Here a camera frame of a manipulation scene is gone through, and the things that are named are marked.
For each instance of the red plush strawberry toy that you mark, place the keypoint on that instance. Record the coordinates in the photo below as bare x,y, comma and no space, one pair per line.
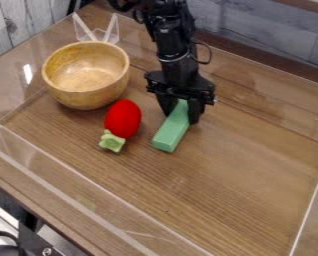
121,124

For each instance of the green rectangular stick block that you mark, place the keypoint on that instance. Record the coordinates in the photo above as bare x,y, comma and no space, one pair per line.
172,129

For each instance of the brown wooden bowl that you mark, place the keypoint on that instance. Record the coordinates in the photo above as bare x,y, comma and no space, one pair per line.
87,74

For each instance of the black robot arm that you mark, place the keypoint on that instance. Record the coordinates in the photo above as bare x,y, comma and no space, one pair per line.
180,53

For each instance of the black clamp under table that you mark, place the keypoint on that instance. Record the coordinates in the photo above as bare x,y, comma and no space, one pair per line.
31,243

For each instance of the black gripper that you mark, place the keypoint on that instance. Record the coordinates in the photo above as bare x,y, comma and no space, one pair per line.
178,81

